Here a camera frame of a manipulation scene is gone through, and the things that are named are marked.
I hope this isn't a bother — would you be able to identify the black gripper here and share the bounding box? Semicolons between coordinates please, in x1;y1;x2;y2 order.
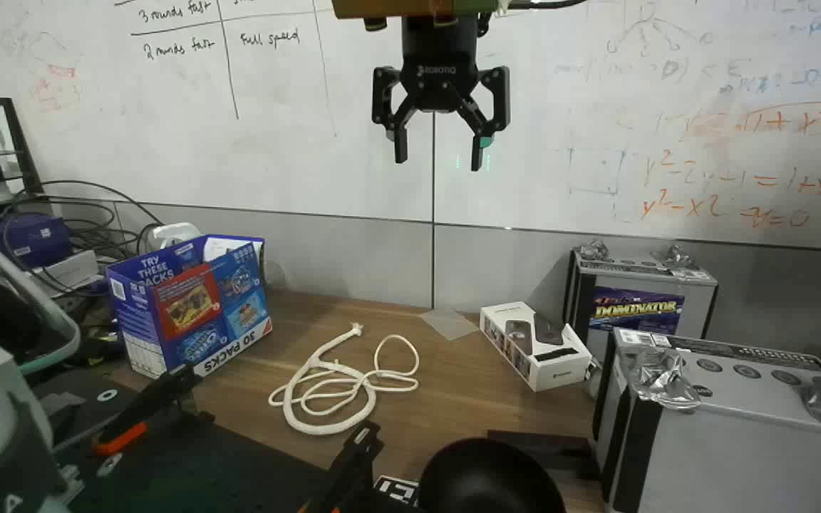
371;15;512;175

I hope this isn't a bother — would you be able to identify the white rope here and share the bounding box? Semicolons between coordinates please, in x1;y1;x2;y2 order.
265;322;381;440
319;330;423;401

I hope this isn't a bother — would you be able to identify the small open white box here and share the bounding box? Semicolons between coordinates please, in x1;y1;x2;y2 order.
476;300;597;393

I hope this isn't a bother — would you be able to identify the blue snack cardboard box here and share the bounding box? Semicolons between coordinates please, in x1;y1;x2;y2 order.
106;230;277;383

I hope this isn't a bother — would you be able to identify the white cardboard box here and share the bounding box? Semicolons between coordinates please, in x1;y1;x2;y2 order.
27;247;106;293

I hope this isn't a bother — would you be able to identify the dark blue box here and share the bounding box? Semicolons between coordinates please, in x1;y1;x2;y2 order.
0;212;77;270

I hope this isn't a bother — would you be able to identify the whiteboard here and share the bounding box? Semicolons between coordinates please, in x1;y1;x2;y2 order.
0;0;821;255

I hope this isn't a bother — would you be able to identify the clear plastic sheet patch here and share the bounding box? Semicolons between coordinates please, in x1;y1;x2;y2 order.
415;307;479;343

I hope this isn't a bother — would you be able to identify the grey battery blue label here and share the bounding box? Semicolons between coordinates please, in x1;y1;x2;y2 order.
562;240;721;367

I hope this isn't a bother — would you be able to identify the white rounded object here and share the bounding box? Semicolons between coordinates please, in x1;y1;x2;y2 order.
137;220;204;255

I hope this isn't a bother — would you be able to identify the black bowl pan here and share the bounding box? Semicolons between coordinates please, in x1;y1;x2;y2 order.
415;437;567;513

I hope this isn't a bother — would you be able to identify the black white marker tag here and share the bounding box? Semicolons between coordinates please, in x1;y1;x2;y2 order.
371;474;421;510

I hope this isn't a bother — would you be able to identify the black table mat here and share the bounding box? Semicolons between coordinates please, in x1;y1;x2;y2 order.
33;364;335;513

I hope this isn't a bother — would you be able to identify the grey container teal rim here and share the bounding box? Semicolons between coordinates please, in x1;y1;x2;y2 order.
0;230;81;377

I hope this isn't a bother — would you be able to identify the large grey metal case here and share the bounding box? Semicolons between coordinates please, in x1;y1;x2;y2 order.
589;324;821;513

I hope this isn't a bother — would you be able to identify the black cable bundle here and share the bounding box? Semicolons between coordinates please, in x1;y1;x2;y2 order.
0;178;164;266

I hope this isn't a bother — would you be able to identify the black clamp orange handle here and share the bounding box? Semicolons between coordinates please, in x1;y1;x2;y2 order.
91;363;204;463

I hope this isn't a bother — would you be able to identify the black picture frame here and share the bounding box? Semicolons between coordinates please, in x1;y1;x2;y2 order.
0;95;44;222

